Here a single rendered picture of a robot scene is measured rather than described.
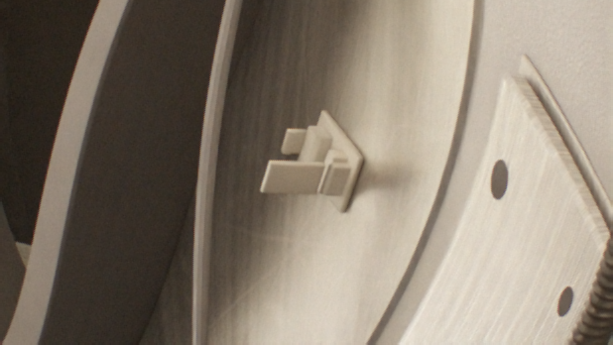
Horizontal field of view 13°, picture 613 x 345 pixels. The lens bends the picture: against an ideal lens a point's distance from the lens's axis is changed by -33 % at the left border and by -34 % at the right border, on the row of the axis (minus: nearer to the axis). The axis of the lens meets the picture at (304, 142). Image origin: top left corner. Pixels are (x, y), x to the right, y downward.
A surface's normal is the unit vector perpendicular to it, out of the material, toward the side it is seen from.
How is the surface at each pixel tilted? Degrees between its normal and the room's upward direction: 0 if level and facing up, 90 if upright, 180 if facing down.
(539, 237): 90
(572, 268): 90
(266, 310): 90
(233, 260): 90
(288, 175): 115
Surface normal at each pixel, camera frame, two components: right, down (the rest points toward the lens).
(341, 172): 0.40, 0.53
